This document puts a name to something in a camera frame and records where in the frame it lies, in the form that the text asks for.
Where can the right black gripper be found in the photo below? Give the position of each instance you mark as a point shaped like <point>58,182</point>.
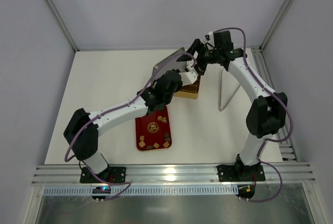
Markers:
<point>200,51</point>

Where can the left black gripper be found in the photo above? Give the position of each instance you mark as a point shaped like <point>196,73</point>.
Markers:
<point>180,70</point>

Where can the silver tin lid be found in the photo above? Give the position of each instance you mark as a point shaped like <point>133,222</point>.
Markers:
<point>172,62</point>

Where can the silver metal tongs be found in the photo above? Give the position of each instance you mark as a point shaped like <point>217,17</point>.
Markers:
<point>228,87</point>

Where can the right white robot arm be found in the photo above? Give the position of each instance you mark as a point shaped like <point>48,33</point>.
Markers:
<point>268,111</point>

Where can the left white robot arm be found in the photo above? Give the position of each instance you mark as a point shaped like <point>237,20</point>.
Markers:
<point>84,129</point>

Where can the gold chocolate tin box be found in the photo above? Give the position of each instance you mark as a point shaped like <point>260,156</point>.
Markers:
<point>189,91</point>

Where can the tan square chocolate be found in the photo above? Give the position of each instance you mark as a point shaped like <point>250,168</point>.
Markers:
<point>141,144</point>

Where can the red rectangular tray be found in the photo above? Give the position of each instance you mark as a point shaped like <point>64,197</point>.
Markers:
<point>153,130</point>

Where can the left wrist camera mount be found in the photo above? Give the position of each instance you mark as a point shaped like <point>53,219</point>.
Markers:
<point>189,77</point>

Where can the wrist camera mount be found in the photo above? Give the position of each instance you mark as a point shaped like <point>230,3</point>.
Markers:
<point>189,77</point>
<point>209,37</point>

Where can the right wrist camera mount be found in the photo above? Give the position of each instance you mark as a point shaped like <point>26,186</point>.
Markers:
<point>209,37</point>

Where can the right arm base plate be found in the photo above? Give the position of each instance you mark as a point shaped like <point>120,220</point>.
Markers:
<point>226,173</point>

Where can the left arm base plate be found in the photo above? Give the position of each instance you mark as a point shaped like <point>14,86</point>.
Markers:
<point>110,174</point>

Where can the aluminium mounting rail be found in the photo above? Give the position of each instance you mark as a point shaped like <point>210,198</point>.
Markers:
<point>156,180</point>

